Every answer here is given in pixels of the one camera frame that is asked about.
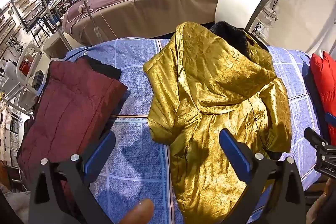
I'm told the maroon quilted jacket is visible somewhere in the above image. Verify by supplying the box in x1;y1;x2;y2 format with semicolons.
16;55;129;215

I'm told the gold hooded jacket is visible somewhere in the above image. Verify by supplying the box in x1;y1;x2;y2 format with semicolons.
143;21;293;224

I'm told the massage bed with pink cover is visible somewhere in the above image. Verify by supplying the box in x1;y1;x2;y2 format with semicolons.
62;0;229;47

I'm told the wall display rack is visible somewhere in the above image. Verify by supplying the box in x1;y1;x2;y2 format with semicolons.
0;0;54;62

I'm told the red puffer jacket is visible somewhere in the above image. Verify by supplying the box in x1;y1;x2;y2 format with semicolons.
309;51;336;146

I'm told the white trolley cart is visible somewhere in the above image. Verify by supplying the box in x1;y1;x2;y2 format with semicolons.
0;44;43;115

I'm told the person's left hand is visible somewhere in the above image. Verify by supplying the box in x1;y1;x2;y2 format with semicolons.
121;198;155;224

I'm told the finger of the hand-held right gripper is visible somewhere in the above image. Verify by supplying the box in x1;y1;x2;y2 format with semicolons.
304;127;330;154
325;112;336;127

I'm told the person's cream fleece coat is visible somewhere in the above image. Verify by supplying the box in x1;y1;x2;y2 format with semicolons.
0;183;30;224

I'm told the blue plaid bed sheet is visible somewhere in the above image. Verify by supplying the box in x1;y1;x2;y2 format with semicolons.
37;38;328;224

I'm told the white arc floor lamp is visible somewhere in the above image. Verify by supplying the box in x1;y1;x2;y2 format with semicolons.
42;0;174;52

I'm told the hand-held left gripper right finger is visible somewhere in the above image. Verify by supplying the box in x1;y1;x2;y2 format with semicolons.
219;128;306;224

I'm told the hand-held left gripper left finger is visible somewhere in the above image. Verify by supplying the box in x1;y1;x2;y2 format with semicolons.
28;131;124;224

